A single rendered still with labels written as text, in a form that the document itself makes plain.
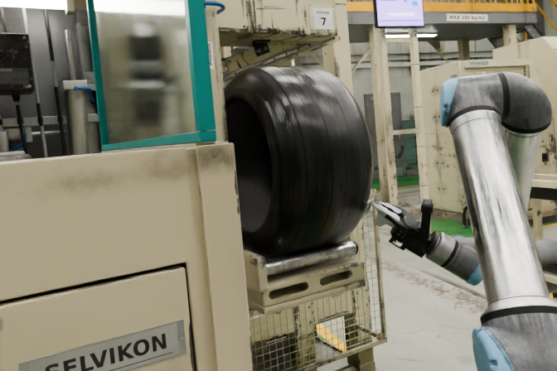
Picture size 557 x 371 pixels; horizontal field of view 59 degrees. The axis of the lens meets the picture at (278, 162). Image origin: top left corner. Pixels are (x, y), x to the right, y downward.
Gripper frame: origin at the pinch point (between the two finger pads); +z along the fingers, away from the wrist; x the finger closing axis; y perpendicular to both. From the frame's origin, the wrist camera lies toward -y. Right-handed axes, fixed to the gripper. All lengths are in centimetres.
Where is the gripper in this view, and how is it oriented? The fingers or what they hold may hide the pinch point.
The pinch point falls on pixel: (376, 203)
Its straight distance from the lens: 149.3
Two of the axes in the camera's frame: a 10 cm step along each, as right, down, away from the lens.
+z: -8.5, -5.1, 0.7
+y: -4.1, 7.5, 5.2
